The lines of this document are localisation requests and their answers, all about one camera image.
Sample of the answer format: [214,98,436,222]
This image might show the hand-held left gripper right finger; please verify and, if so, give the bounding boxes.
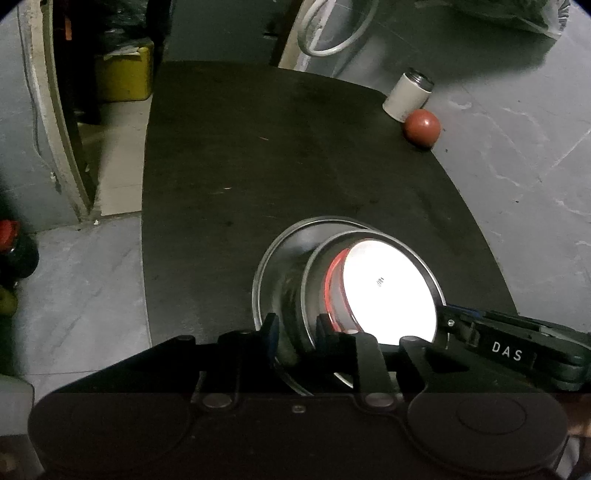
[318,315,546,408]

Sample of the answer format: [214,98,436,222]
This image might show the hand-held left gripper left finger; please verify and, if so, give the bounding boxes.
[51,314,280,409]

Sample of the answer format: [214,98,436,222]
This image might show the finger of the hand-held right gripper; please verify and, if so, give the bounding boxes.
[435,302,481,352]

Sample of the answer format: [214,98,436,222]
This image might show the steel bowl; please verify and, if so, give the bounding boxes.
[300,229,447,391]

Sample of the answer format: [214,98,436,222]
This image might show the white ceramic bowl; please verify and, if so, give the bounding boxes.
[323,239,438,346]

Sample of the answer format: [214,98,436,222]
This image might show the red ball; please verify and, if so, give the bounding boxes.
[404,109,441,149]

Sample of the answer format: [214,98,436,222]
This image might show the white insulated cup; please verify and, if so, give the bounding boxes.
[382,68,435,123]

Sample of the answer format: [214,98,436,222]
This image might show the yellow green round item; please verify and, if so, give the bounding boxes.
[0,286,19,320]

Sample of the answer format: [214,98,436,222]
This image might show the red capped dark bottle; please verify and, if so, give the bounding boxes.
[0,220,40,278]

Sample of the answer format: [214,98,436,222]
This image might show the yellow green box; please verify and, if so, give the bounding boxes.
[95,41,155,103]

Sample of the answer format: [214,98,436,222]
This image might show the black bag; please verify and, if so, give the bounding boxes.
[92,0,162,51]

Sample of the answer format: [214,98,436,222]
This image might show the white hose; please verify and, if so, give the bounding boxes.
[295,0,380,59]

